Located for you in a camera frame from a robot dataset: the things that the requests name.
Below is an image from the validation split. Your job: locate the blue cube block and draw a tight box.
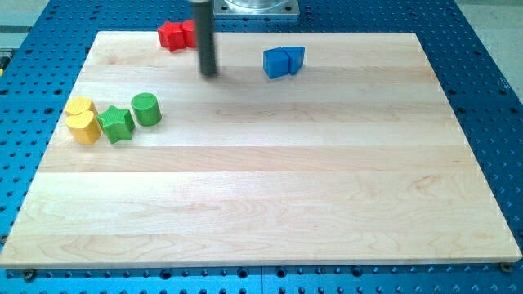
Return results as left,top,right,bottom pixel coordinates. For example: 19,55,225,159
262,47,289,79

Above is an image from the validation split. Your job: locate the blue triangular block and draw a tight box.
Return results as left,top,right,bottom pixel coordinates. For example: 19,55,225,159
282,47,306,75

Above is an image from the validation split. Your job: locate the green cylinder block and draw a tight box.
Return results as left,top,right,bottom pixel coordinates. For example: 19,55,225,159
131,92,162,127

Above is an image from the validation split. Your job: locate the red round block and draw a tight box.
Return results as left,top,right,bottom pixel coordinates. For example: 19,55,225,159
181,19,197,48

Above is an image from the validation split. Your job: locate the red star block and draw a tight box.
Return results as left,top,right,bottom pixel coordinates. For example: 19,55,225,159
157,21,186,52

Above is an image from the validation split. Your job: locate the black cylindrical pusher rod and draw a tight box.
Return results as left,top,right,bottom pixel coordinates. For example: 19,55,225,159
190,0,217,78

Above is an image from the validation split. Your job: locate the green star block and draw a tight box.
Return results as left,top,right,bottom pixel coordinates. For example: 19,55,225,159
96,105,135,144

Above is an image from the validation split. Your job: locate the yellow heart block front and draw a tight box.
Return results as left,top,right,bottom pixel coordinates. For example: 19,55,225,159
65,110,101,145

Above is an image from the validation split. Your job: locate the yellow block rear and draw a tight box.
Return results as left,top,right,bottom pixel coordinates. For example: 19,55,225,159
64,96,98,117

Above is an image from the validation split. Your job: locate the blue perforated metal table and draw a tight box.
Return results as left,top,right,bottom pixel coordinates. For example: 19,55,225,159
1,1,522,293

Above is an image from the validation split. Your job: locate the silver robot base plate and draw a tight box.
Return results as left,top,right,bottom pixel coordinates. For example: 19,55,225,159
212,0,300,17

